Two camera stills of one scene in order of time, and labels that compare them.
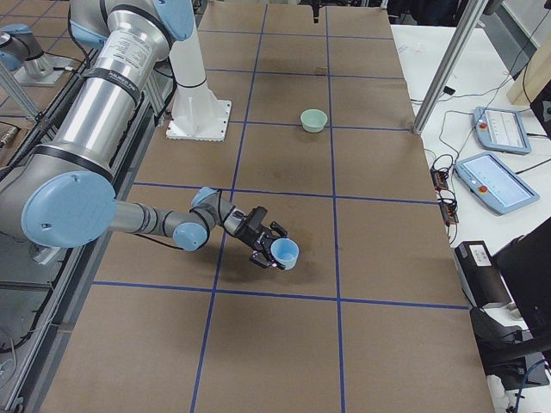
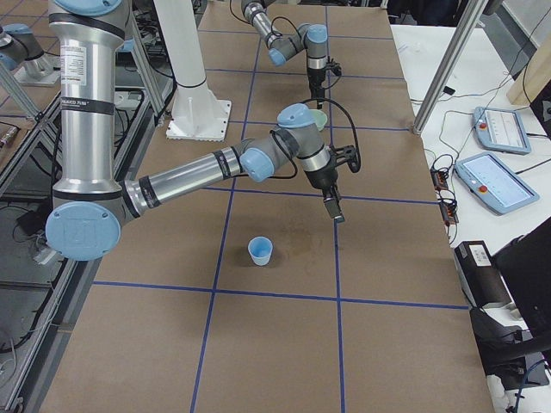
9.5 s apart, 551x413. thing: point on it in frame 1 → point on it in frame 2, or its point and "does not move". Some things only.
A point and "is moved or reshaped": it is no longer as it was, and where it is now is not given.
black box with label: [482, 280] does not move
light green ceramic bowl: [313, 120] does not move
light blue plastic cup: [286, 252] is moved or reshaped
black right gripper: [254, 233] → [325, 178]
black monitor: [525, 265] does not move
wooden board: [535, 77] does not move
